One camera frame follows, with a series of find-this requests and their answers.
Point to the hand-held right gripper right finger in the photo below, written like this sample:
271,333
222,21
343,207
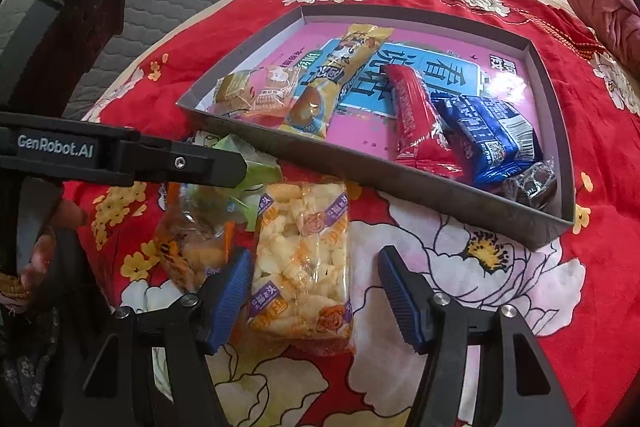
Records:
400,302

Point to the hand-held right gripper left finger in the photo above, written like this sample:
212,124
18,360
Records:
230,299

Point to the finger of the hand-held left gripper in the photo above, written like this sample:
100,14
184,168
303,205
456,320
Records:
200,167

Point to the green snack packet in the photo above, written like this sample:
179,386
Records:
262,169

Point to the puffed rice snack packet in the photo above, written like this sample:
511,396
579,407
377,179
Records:
300,257

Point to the grey shallow cardboard box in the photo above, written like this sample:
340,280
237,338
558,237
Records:
350,167

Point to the yellow snack packet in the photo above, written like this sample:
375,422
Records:
340,67

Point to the dark chocolate bar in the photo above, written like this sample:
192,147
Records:
532,184

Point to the red snack packet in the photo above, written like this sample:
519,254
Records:
415,117

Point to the person's left hand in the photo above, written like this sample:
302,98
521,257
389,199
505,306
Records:
42,257

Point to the clear orange-trimmed snack packet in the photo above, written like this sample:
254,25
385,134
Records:
190,247

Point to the orange snack packet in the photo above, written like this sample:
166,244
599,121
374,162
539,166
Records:
270,94

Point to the blue snack packet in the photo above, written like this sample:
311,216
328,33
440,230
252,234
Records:
480,132

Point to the dark floral clothing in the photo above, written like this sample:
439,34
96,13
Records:
25,357

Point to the red floral blanket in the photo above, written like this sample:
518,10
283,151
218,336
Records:
600,157

